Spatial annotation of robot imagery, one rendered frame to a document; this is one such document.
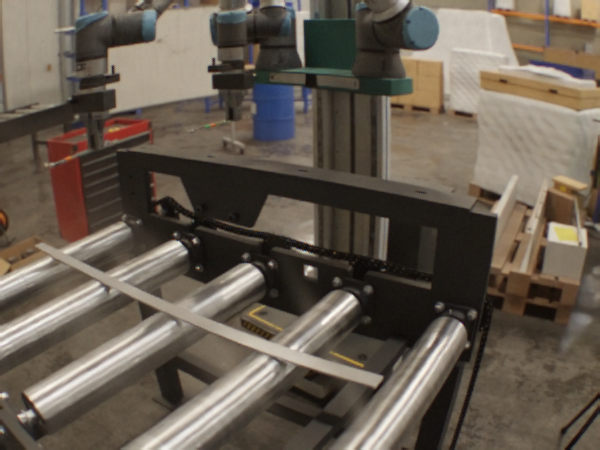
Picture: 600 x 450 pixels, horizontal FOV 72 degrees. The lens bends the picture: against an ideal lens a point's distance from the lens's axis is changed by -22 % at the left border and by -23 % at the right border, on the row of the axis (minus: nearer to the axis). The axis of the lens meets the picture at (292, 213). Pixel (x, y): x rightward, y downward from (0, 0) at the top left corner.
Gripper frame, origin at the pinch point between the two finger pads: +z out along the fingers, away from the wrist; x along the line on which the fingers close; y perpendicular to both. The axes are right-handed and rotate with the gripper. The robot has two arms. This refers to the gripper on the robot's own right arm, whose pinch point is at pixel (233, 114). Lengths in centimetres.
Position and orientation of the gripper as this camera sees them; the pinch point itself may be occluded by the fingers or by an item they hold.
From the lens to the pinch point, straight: 157.3
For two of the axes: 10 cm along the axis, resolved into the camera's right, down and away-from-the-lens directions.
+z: 0.2, 9.3, 3.6
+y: 5.5, -3.1, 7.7
